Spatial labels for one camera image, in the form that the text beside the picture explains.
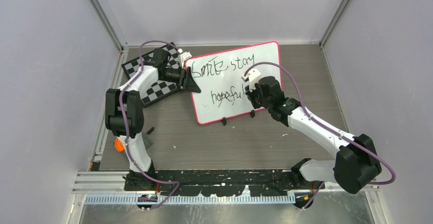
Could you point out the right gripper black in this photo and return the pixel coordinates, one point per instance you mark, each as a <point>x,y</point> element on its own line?
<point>251,94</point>

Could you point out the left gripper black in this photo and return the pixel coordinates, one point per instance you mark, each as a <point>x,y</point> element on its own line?
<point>187,82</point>

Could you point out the whiteboard with pink frame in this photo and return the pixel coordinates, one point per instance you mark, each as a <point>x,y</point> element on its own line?
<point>219,76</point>

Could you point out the black marker cap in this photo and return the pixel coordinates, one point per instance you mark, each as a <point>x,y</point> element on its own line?
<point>150,131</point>

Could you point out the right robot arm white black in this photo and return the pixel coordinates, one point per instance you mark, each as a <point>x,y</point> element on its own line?
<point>354,163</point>

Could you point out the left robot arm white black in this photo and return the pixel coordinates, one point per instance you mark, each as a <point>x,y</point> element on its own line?
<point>124,109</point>

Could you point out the black white chessboard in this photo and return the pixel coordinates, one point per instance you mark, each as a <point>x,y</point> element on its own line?
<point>152,90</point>

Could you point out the grey studded baseplate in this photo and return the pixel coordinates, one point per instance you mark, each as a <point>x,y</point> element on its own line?
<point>146,141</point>

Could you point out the orange curved brick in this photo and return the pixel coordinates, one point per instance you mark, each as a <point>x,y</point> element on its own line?
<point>119,145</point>

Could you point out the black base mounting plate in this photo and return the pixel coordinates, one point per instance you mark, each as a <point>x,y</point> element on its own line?
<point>222,183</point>

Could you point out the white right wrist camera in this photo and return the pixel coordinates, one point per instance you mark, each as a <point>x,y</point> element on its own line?
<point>252,77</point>

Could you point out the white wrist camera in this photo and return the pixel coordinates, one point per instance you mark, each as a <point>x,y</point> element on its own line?
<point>252,77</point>
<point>183,57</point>

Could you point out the black wire whiteboard stand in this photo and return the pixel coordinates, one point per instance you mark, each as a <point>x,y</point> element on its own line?
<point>251,114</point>

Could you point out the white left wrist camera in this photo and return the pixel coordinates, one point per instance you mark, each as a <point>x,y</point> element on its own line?
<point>183,57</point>

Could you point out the aluminium frame rail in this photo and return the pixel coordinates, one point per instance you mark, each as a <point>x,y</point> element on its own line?
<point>107,187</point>

